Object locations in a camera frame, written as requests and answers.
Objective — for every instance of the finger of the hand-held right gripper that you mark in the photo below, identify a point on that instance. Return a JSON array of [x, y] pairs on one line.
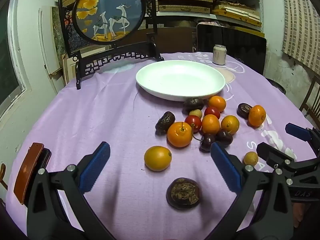
[[297, 131], [272, 152]]

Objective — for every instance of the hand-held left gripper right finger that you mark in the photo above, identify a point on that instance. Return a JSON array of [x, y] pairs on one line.
[[225, 166]]

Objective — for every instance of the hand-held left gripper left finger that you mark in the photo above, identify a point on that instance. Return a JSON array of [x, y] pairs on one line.
[[96, 166]]

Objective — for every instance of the tan longan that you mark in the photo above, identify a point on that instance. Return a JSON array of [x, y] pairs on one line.
[[250, 158], [195, 113]]

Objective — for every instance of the orange tangerine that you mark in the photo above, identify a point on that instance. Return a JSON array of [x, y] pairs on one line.
[[217, 103], [257, 115]]

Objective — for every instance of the orange kumquat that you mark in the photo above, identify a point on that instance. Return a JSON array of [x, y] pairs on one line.
[[230, 124], [210, 123]]

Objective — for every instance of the red cherry tomato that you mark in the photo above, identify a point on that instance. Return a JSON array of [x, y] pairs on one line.
[[193, 122], [212, 111]]

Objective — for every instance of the tangerine with stem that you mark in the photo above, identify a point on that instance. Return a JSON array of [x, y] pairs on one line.
[[178, 135]]

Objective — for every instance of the yellow kumquat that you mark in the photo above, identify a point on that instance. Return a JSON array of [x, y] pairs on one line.
[[158, 158]]

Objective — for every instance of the white plate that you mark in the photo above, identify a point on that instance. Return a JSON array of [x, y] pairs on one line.
[[180, 80]]

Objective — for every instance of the person's right hand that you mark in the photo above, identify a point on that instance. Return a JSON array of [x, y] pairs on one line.
[[300, 212]]

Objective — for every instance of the wooden chair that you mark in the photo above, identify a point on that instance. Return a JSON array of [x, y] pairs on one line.
[[308, 92]]

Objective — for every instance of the dark round seat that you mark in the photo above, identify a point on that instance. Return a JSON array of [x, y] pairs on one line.
[[276, 85]]

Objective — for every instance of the purple tablecloth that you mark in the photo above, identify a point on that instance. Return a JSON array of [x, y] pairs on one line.
[[112, 110]]

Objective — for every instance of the orange leather case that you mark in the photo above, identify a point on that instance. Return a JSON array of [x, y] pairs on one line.
[[27, 170]]

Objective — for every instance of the black panel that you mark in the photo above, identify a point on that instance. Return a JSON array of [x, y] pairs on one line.
[[237, 45]]

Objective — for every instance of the pale drink can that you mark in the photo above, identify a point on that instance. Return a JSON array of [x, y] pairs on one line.
[[219, 55]]

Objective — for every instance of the checked cloth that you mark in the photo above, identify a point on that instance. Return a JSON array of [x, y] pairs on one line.
[[300, 17]]

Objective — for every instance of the white framed board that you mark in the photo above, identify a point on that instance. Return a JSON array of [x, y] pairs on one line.
[[48, 42]]

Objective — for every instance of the round deer screen black stand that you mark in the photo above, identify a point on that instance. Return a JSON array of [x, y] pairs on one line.
[[107, 15]]

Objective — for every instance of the window with white frame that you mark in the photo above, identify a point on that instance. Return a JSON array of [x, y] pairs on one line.
[[7, 67]]

